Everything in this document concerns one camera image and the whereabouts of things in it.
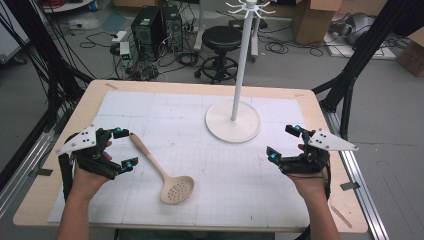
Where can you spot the large black computer tower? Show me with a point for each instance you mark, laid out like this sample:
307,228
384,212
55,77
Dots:
146,31

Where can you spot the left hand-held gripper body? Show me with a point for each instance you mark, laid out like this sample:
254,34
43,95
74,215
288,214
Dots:
83,138

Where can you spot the person's right hand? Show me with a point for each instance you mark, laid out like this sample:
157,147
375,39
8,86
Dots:
310,186

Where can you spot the white grid mat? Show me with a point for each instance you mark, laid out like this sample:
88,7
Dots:
206,186

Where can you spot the beige slotted spoon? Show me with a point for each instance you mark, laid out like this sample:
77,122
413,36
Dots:
175,190

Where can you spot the white hook stand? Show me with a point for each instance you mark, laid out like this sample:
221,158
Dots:
233,123

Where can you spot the white floor stand pole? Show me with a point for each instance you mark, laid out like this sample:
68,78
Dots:
200,26

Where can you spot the tall cardboard box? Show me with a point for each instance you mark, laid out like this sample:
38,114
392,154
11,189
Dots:
313,21

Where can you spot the small cardboard box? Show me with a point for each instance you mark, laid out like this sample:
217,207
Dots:
411,53

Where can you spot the grey bag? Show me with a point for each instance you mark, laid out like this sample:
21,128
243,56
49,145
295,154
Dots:
355,28

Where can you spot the aluminium rail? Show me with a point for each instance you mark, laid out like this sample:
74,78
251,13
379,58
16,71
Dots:
360,186
20,180

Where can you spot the white flat board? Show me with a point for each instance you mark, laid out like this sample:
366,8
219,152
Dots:
363,50

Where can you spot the black round stool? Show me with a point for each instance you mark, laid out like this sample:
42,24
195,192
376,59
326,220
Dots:
221,40

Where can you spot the black tape piece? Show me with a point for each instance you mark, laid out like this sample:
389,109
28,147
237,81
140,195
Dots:
41,172
350,186

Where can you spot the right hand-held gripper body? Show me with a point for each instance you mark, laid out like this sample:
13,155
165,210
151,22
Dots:
320,153

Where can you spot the person's left hand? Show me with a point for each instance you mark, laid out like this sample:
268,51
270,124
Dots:
85,181

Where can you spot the narrow black computer tower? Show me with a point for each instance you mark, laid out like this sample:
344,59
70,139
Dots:
173,28

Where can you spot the white round table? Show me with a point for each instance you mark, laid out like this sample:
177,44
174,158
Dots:
66,5

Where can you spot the white power strip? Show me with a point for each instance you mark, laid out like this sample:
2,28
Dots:
119,36

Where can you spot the black metal frame stand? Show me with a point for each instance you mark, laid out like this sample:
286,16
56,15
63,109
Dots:
50,66
353,73

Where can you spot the person's dark pants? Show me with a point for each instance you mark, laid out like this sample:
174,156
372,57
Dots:
196,235

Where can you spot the beige tape strip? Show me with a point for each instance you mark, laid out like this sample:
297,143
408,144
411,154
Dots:
340,216
111,86

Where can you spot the white power adapter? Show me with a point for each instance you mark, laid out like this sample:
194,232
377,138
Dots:
125,53

